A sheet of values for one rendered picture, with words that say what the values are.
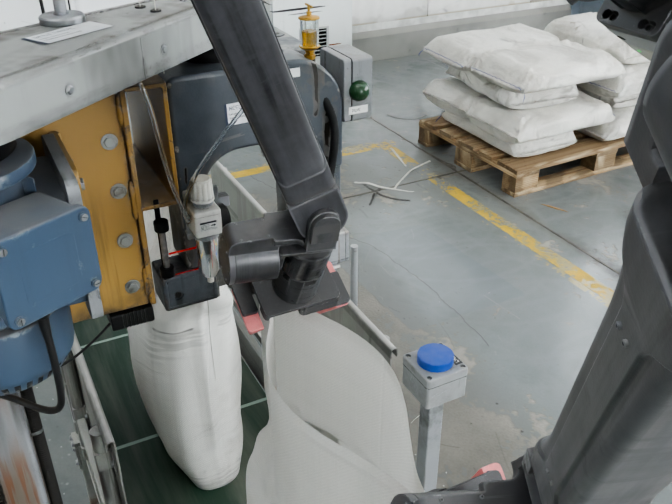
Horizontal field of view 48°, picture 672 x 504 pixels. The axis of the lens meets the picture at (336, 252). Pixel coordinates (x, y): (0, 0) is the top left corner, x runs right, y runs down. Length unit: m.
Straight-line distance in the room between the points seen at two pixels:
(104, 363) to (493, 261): 1.74
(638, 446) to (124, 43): 0.66
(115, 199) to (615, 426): 0.79
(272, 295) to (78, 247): 0.28
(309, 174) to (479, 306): 2.19
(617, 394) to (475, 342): 2.43
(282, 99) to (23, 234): 0.26
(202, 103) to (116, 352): 1.22
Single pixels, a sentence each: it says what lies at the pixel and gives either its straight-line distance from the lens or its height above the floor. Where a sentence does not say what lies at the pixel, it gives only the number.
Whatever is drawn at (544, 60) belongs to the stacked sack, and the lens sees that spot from 3.75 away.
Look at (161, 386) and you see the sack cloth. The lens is 1.56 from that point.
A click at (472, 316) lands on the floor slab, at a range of 2.86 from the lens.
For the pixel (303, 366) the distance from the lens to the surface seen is 1.08.
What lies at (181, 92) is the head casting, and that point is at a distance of 0.98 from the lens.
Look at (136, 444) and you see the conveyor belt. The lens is 1.83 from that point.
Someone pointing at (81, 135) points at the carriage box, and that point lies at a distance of 0.97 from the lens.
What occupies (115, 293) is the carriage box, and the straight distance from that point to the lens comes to 1.07.
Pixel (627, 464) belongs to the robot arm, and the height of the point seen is 1.37.
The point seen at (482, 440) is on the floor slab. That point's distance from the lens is 2.36.
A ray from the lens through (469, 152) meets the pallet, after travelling 3.97.
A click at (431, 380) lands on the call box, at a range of 1.23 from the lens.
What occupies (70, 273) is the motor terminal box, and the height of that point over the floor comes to 1.25.
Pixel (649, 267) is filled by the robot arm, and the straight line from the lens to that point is 0.25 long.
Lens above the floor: 1.62
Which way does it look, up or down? 30 degrees down
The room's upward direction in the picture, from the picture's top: straight up
